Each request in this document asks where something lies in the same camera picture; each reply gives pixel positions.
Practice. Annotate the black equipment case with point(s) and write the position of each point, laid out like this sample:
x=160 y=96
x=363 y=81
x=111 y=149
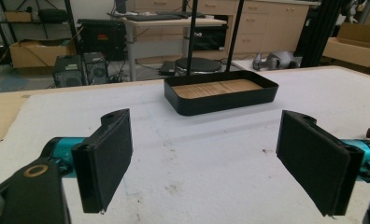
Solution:
x=102 y=37

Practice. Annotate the black tray with wooden bottom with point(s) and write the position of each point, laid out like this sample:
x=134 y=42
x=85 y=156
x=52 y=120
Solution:
x=219 y=101

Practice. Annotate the light wooden cabinet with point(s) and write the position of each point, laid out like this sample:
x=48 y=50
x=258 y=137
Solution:
x=267 y=28

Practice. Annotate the black keyboard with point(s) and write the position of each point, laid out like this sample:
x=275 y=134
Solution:
x=153 y=17

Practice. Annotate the round black stand base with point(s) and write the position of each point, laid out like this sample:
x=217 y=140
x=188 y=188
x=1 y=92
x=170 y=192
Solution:
x=205 y=64

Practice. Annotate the large open cardboard box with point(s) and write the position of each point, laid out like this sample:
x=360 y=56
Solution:
x=354 y=49

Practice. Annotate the small cardboard box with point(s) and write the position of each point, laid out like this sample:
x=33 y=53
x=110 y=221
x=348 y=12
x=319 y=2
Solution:
x=17 y=16

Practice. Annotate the black aluminium profile stand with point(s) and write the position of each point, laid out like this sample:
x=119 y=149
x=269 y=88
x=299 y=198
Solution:
x=321 y=34

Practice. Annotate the black computer tower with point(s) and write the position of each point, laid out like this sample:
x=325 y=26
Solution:
x=68 y=73

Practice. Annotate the black flat device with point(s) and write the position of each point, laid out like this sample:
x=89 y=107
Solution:
x=167 y=67

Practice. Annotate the black metal shelf rack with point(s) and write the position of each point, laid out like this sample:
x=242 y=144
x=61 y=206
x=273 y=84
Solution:
x=68 y=18

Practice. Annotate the black metal pole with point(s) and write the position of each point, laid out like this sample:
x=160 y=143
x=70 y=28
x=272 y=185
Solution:
x=234 y=34
x=192 y=37

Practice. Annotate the grey computer tower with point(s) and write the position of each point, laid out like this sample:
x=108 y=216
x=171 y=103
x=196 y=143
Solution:
x=96 y=70

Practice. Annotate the white desk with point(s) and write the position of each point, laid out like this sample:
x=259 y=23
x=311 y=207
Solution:
x=173 y=23

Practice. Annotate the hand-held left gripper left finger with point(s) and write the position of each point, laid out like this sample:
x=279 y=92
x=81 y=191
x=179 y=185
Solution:
x=106 y=161

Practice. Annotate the grey robot part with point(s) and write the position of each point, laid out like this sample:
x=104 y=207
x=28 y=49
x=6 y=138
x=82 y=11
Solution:
x=278 y=59

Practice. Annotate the white foam mat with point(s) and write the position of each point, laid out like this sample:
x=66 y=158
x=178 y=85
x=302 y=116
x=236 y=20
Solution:
x=205 y=161

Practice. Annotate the black bag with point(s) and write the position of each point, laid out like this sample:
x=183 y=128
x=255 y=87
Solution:
x=53 y=15

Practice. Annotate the black box under desk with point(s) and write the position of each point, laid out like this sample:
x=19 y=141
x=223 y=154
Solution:
x=214 y=39

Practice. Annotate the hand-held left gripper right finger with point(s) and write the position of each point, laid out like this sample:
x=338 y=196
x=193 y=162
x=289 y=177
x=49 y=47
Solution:
x=314 y=161

